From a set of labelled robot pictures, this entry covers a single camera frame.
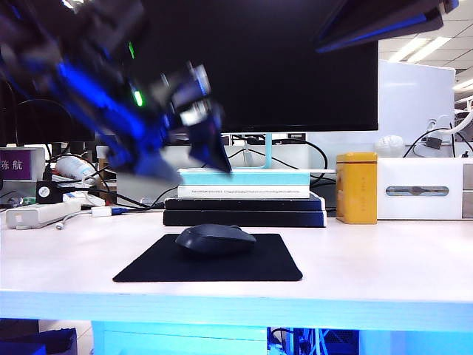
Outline white printed bottle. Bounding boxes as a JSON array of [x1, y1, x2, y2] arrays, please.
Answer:
[[54, 155, 100, 183]]

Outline white book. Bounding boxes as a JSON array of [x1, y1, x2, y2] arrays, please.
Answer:
[[177, 185, 310, 200]]

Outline black power cable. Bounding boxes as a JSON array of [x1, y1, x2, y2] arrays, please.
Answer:
[[62, 186, 178, 214]]

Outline grey drawer unit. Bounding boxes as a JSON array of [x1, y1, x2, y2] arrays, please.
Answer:
[[460, 158, 473, 220]]

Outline white round ornament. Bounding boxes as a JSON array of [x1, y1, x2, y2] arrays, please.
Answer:
[[375, 135, 404, 156]]

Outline white cable with plug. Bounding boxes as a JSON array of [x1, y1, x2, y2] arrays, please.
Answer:
[[55, 212, 84, 231]]

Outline white video adapter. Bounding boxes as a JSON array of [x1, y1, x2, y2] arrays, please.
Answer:
[[90, 206, 129, 218]]

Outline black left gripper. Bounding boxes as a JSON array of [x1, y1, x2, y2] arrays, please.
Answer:
[[55, 62, 234, 183]]

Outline black flat box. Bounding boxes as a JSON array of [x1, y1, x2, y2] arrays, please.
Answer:
[[163, 210, 327, 229], [164, 192, 326, 213]]

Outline teal monitor stand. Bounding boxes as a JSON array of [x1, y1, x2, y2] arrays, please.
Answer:
[[228, 132, 337, 175]]

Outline white flat box blue print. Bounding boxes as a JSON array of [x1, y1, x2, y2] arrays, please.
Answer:
[[63, 192, 108, 208]]

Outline yellow tin box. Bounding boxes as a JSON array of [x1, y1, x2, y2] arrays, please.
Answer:
[[335, 152, 378, 226]]

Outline white clip lamp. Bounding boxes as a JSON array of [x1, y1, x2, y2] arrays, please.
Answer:
[[424, 110, 473, 145]]

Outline small black computer monitor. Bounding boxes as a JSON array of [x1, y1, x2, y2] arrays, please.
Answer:
[[0, 79, 96, 147]]

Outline large black computer monitor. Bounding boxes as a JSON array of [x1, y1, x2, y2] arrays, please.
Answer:
[[123, 0, 379, 133]]

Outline white power strip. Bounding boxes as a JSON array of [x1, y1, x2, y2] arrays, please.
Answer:
[[6, 199, 82, 231]]

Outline white tissue box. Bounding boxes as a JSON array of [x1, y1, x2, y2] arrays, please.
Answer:
[[376, 158, 463, 221]]

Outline black power adapter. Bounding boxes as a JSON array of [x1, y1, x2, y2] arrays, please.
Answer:
[[35, 180, 64, 206]]

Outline white partition board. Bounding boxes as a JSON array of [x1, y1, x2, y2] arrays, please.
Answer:
[[306, 60, 456, 160]]

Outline black mouse pad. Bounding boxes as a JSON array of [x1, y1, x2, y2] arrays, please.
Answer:
[[112, 232, 304, 283]]

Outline teal book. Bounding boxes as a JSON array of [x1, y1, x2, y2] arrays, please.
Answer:
[[178, 168, 310, 187]]

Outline purple name sign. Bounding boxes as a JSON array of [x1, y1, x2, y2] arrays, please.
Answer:
[[0, 147, 46, 182]]

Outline black monitor cable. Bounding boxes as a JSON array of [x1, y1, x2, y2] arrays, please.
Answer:
[[273, 138, 329, 186]]

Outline black wireless mouse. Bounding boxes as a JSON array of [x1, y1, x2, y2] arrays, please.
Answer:
[[174, 223, 257, 256]]

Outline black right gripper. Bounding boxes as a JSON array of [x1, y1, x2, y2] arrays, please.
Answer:
[[316, 0, 460, 54]]

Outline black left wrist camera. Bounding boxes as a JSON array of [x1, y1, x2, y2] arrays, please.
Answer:
[[158, 61, 226, 129]]

